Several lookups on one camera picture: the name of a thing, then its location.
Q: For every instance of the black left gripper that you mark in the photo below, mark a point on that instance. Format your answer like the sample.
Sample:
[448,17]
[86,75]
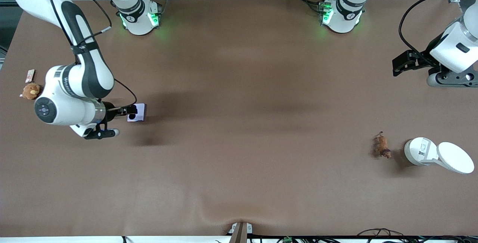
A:
[432,53]

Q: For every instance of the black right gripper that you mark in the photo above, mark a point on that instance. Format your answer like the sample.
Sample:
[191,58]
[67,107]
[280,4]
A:
[109,110]

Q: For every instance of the lilac flip phone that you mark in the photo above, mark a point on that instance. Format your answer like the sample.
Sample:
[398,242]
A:
[141,113]

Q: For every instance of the brown lion figurine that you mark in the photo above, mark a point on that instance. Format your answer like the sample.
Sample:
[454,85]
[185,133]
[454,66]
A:
[382,146]

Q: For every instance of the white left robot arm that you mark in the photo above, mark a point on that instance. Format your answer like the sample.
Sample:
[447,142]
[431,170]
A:
[345,11]

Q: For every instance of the brown plush bear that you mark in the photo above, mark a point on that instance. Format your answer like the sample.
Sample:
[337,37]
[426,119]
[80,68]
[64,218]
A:
[30,91]

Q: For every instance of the small printed card packet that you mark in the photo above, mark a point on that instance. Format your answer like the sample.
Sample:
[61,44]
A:
[30,75]

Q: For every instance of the white open-lid container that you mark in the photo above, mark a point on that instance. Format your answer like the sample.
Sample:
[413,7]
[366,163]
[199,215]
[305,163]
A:
[453,157]

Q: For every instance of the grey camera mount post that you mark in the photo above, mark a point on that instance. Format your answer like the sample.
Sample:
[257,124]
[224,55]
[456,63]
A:
[240,232]

